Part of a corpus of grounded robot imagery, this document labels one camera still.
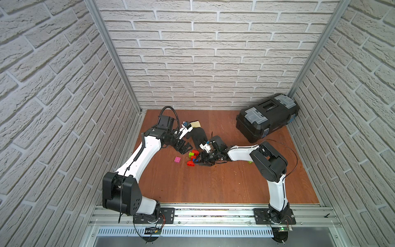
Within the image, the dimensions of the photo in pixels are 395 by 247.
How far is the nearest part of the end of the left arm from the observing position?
0.59 m

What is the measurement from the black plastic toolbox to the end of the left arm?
0.42 m

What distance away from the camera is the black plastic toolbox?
3.06ft
